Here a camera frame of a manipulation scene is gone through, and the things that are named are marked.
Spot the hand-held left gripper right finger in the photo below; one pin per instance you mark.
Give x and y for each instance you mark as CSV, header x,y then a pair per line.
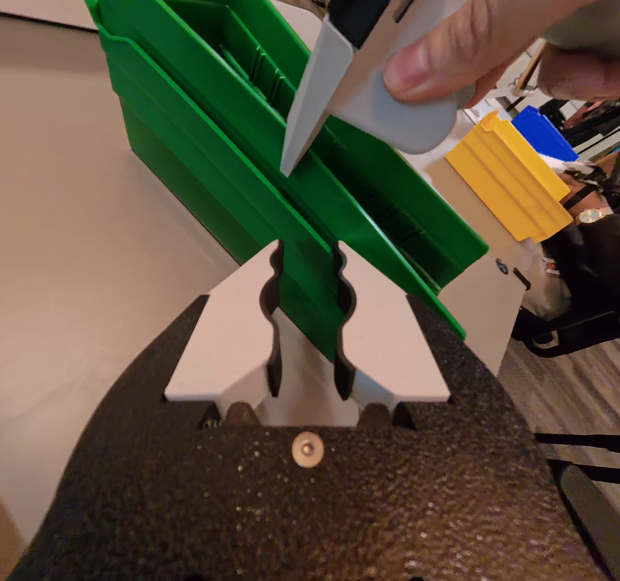
x,y
397,348

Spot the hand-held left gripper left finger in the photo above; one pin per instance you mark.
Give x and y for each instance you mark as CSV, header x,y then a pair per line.
x,y
218,348

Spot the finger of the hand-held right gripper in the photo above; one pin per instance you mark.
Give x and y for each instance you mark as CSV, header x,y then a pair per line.
x,y
315,97

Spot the person's right hand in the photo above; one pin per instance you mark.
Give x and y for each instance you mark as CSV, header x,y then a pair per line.
x,y
513,19

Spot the blue plastic bin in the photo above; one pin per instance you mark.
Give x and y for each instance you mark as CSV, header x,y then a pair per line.
x,y
542,135

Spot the silver wristwatch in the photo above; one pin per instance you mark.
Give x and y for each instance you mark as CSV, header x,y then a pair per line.
x,y
595,215

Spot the black metal frame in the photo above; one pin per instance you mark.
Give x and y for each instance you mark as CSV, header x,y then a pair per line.
x,y
586,503

